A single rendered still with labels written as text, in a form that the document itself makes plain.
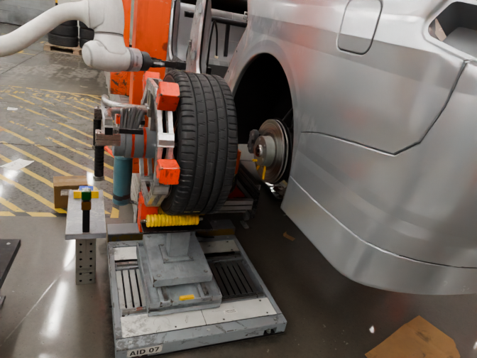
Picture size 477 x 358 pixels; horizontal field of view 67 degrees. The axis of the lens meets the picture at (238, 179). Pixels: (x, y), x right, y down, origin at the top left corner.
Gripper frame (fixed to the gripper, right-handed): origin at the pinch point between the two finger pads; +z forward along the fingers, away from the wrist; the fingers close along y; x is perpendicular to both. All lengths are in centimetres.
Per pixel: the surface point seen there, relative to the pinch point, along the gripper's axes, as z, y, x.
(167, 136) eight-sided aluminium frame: -18.5, 20.6, -26.0
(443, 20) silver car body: -1, 102, 20
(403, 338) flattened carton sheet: 90, 99, -126
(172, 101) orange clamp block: -16.2, 18.9, -12.8
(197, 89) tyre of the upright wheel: -3.9, 18.3, -8.0
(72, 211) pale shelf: -33, -31, -74
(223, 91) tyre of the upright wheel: 7.0, 22.3, -7.6
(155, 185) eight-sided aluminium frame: -21, 18, -46
